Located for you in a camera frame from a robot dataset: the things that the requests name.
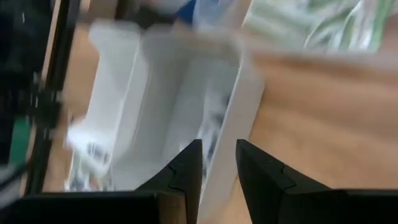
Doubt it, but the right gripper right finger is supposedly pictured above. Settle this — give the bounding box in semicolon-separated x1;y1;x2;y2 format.
235;138;333;224

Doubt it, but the grey plastic bin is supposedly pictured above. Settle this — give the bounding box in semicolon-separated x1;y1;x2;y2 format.
110;26;267;224

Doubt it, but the green striped bandage wrapper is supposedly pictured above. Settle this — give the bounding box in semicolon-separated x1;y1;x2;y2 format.
341;0;398;52
245;6;352;50

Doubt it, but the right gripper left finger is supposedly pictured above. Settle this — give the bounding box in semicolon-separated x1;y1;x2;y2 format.
135;138;204;224

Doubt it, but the clear plastic container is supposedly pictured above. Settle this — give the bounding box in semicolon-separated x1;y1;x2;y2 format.
242;0;398;63

